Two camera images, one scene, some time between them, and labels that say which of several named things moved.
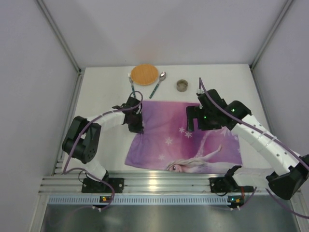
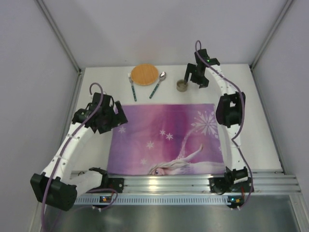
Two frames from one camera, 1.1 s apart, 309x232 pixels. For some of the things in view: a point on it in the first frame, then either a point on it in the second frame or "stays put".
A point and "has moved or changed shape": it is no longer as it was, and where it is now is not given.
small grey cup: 182,85 stays put
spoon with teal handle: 161,77 stays put
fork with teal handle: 132,83 stays put
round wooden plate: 144,74 stays put
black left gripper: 134,123 to 118,116
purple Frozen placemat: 165,144 has moved or changed shape
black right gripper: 193,116 to 191,70
